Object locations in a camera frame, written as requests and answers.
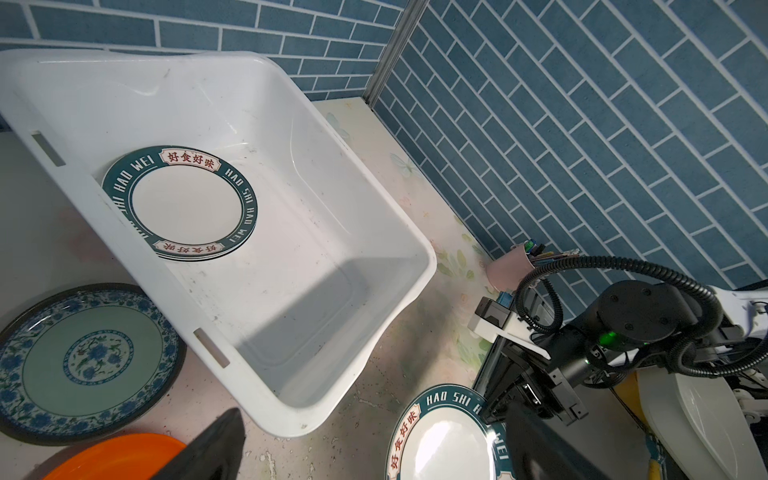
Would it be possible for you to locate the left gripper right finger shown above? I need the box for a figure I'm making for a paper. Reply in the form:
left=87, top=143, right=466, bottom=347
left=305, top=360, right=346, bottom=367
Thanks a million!
left=505, top=406, right=608, bottom=480

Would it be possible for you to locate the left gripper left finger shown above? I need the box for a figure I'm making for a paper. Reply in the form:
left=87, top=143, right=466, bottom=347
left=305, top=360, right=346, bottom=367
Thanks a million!
left=152, top=408, right=246, bottom=480

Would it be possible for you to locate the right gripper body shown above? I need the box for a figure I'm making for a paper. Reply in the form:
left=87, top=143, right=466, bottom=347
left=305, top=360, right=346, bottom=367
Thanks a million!
left=476, top=335, right=597, bottom=425

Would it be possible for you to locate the orange plastic plate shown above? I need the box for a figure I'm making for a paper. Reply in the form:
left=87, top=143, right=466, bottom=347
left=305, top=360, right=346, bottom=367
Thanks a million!
left=44, top=433, right=186, bottom=480

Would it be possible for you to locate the green rimmed white plate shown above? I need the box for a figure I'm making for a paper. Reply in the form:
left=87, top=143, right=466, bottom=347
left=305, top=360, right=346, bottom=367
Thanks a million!
left=102, top=145, right=258, bottom=262
left=385, top=383, right=515, bottom=480

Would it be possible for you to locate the green blue floral plate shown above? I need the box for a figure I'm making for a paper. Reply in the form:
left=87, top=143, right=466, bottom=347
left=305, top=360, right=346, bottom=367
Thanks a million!
left=1, top=283, right=187, bottom=446

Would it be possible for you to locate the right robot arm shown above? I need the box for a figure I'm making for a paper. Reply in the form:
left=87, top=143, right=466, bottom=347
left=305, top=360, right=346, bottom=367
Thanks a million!
left=470, top=280, right=767, bottom=479

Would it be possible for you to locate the white plastic bin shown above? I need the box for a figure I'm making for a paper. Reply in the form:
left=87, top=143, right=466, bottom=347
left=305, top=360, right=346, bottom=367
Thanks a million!
left=1, top=49, right=436, bottom=438

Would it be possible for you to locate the pink pen cup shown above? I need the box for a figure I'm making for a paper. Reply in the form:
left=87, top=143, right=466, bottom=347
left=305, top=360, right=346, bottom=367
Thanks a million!
left=484, top=239, right=580, bottom=294

